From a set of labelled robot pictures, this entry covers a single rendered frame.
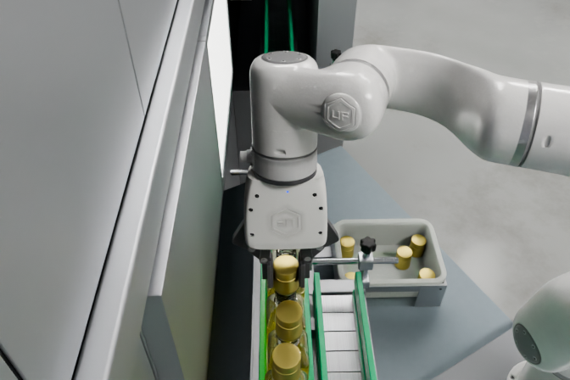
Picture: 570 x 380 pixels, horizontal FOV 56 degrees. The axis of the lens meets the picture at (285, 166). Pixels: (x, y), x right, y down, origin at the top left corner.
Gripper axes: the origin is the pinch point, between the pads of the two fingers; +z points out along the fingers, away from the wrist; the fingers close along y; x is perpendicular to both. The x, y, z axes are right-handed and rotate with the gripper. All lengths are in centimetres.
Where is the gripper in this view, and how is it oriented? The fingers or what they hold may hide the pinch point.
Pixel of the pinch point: (286, 269)
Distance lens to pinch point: 71.8
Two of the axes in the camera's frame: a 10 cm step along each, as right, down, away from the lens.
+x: -0.3, -4.7, 8.8
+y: 10.0, -0.2, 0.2
